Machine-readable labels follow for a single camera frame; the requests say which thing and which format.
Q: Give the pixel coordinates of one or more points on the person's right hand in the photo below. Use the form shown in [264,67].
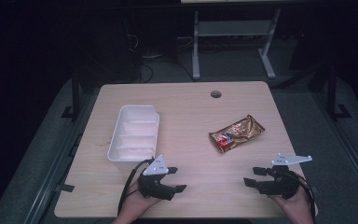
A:
[298,207]

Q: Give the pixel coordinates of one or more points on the black table edge bracket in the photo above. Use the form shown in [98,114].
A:
[65,187]

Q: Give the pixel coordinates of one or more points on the person's left hand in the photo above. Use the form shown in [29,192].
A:
[135,203]

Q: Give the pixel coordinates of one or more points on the grey round table grommet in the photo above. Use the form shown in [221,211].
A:
[215,94]

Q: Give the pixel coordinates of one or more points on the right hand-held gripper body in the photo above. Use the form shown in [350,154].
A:
[279,185]

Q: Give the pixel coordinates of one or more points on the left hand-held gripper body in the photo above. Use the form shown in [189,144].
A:
[154,185]

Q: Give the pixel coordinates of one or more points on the black metal stand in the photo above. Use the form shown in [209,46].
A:
[75,99]
[333,93]

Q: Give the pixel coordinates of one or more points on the golden brown snack packet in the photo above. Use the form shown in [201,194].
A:
[236,133]

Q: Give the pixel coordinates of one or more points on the white plastic divided container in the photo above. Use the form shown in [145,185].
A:
[135,137]

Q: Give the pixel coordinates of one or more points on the white metal frame stand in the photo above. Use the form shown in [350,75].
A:
[233,28]

